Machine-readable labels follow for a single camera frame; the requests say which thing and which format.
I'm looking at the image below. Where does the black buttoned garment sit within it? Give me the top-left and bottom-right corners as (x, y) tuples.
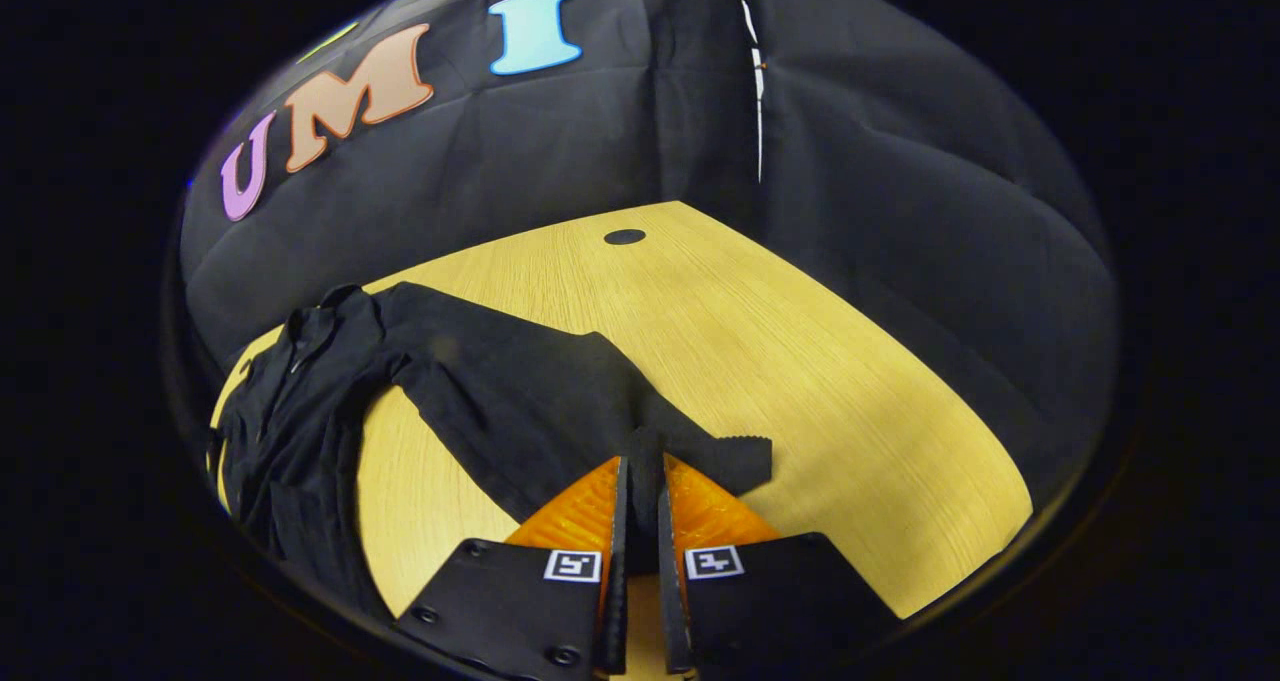
(205, 281), (774, 622)

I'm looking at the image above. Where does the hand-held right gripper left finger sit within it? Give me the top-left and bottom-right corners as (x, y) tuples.
(392, 454), (631, 681)

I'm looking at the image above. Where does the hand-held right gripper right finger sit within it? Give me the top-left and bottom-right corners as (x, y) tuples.
(655, 451), (903, 681)

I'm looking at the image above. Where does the black backdrop cloth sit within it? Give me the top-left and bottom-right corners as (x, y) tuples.
(178, 0), (1121, 522)

